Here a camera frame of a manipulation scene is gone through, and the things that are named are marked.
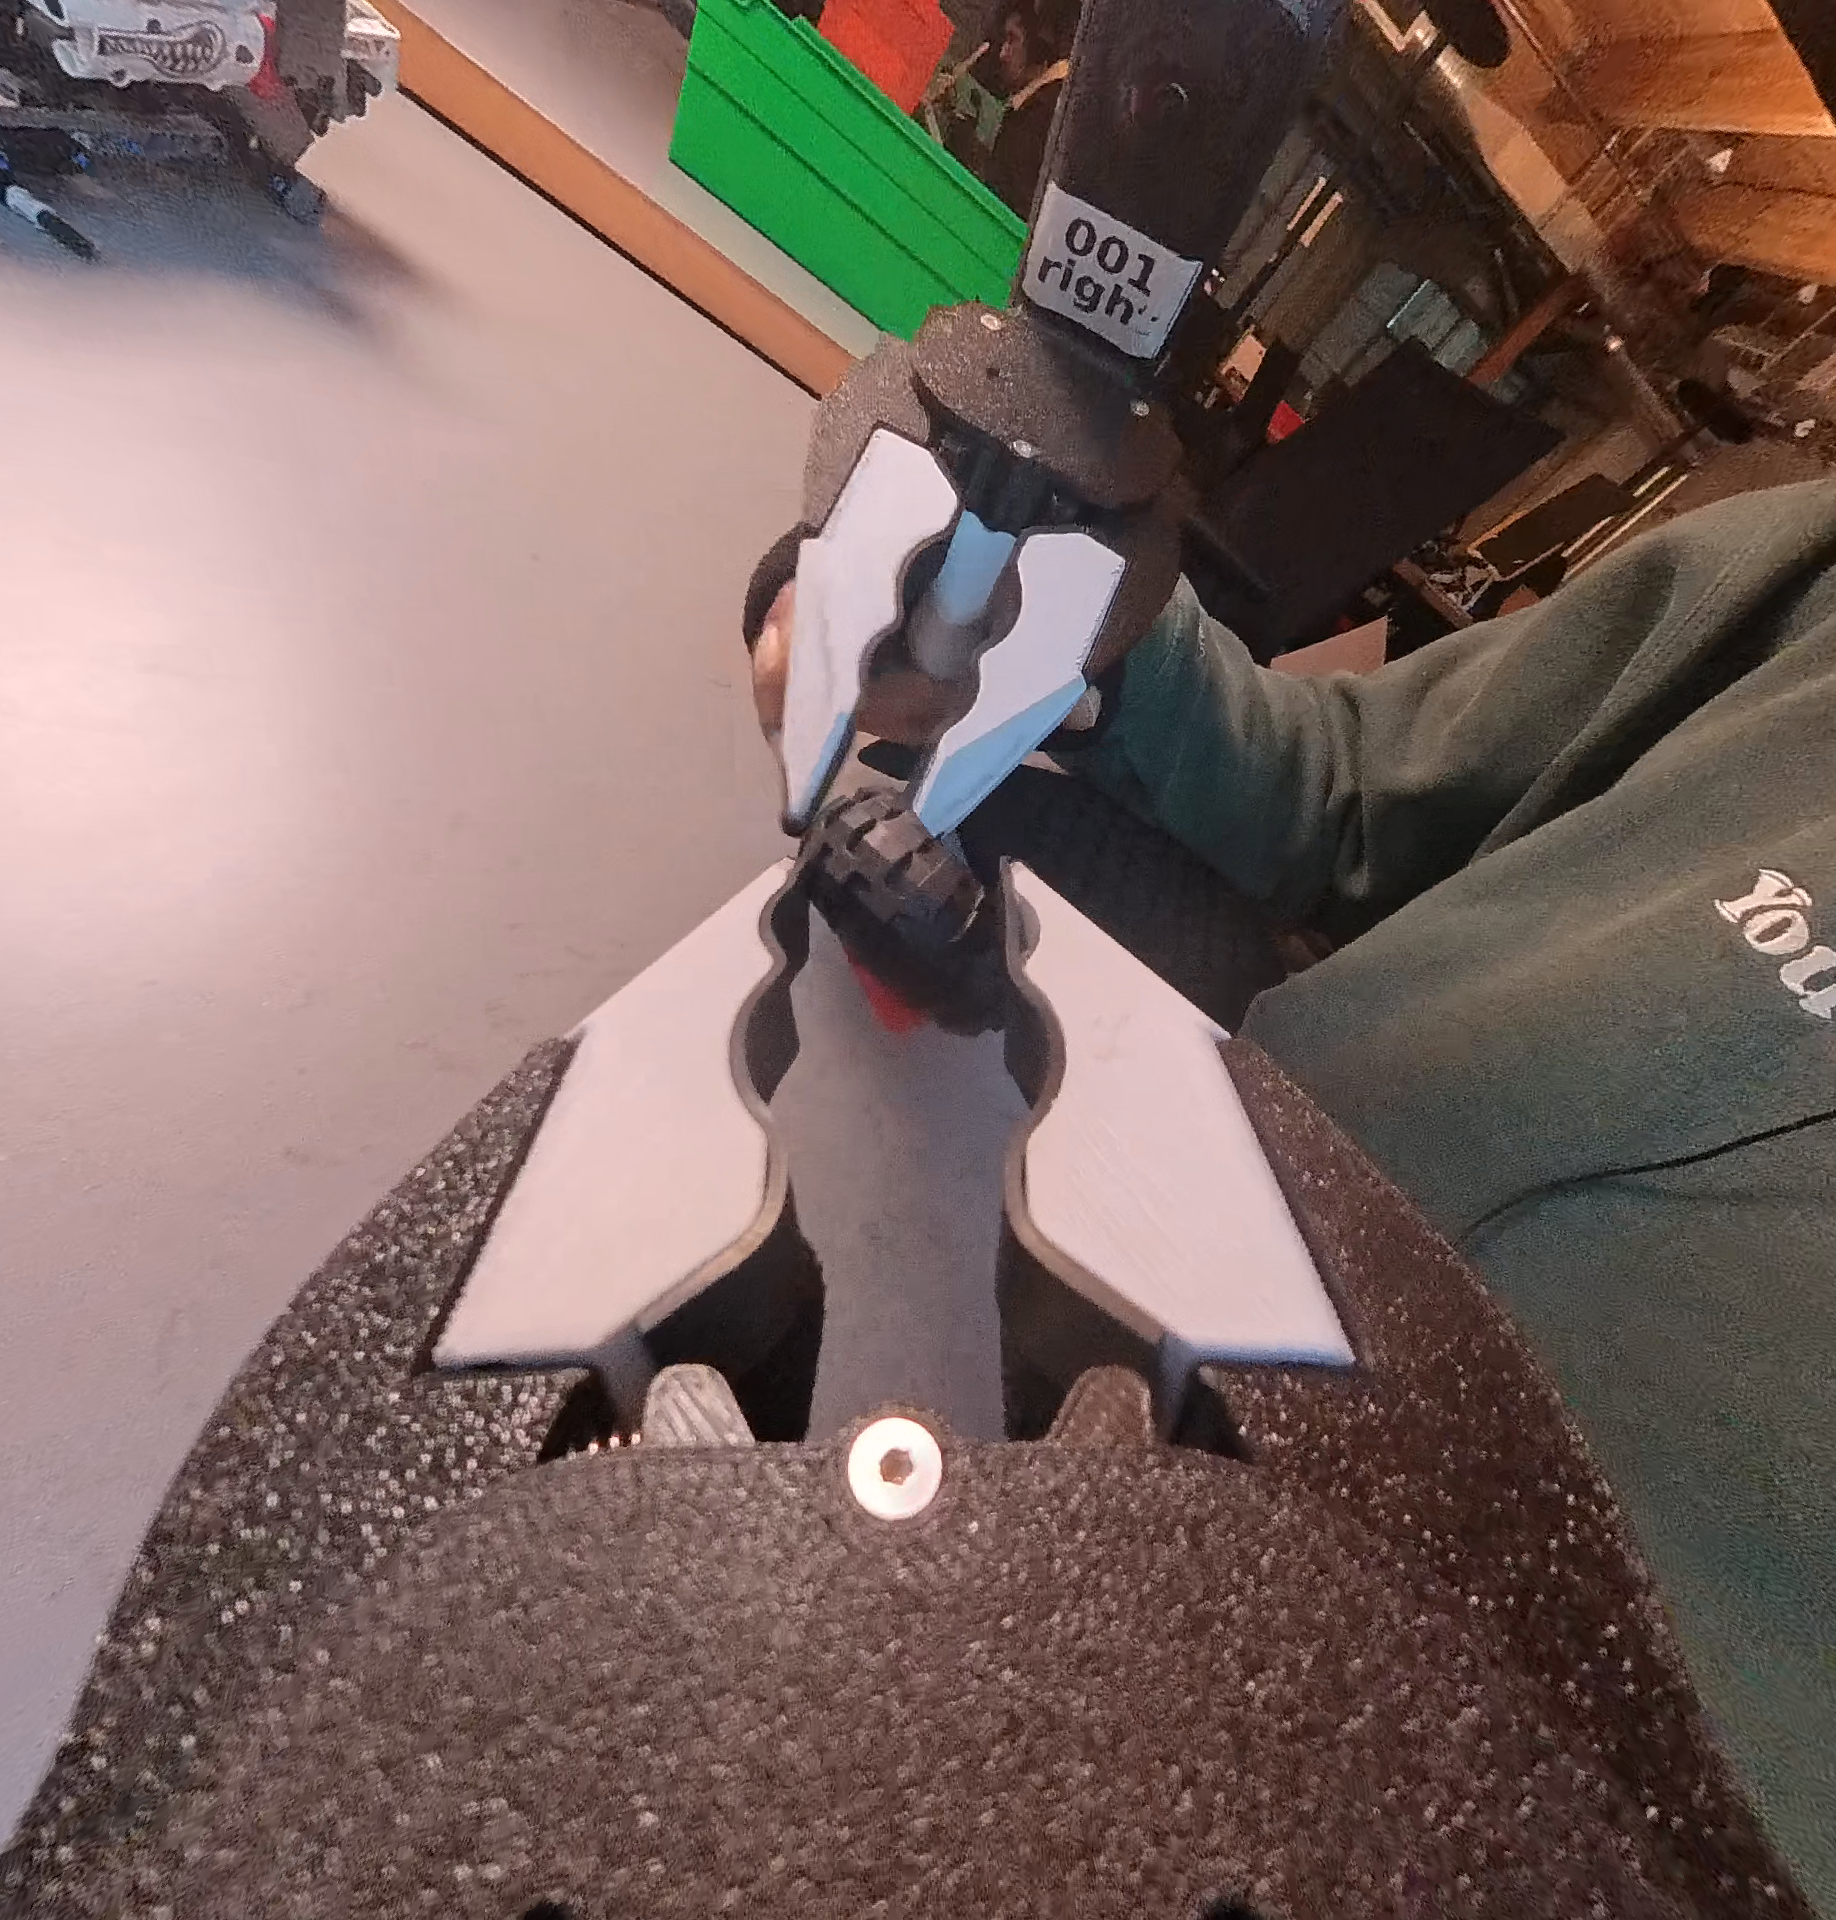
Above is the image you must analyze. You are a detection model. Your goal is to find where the white lego vehicle model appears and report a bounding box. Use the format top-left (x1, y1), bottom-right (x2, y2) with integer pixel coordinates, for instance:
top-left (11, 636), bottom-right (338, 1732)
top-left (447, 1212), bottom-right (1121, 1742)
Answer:
top-left (0, 0), bottom-right (404, 259)

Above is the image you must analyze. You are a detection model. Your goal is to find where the person's right hand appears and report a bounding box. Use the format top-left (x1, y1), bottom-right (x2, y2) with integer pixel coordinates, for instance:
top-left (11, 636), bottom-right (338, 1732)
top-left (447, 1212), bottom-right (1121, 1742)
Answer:
top-left (745, 535), bottom-right (809, 740)

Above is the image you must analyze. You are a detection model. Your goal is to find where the red plastic bin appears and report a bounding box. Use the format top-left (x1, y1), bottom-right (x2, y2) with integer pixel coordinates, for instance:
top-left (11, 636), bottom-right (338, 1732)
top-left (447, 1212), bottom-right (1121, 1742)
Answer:
top-left (822, 0), bottom-right (960, 117)

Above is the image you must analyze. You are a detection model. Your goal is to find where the person's right forearm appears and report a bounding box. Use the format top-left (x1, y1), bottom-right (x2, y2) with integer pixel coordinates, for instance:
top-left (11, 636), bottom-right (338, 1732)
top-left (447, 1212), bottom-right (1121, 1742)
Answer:
top-left (1076, 588), bottom-right (1521, 939)

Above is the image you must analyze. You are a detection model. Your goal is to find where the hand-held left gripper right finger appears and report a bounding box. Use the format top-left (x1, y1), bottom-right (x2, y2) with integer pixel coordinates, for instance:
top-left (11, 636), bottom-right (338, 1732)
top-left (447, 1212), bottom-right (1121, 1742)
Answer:
top-left (994, 866), bottom-right (1365, 1381)

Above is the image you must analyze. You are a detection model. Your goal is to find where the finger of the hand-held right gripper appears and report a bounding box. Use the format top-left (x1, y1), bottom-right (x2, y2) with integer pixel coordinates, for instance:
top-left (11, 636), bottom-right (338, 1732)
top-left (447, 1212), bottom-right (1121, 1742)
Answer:
top-left (901, 530), bottom-right (1134, 841)
top-left (776, 430), bottom-right (966, 839)

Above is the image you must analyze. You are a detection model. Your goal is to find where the green plastic bin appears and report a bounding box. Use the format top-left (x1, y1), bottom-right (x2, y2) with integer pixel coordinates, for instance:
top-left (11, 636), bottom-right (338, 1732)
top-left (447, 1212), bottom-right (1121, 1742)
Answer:
top-left (671, 0), bottom-right (1034, 342)

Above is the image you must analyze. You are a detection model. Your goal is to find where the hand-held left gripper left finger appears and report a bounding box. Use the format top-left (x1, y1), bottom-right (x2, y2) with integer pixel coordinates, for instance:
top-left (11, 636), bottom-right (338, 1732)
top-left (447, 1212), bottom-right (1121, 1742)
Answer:
top-left (428, 863), bottom-right (818, 1381)

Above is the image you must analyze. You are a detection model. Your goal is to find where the person's green sweatshirt torso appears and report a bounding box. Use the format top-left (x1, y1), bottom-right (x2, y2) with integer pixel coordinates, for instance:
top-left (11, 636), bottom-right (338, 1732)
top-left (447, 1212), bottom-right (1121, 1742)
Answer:
top-left (1234, 467), bottom-right (1836, 1920)

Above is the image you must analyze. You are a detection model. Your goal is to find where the red lego wheel rim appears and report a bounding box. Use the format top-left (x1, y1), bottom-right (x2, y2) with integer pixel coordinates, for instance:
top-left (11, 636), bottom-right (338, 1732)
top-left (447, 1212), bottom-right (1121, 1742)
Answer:
top-left (846, 955), bottom-right (939, 1040)

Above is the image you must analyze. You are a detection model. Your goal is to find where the black knobby lego tire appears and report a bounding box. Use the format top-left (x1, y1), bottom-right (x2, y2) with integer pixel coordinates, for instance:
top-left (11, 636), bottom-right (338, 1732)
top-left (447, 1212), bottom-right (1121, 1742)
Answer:
top-left (791, 767), bottom-right (1014, 1030)

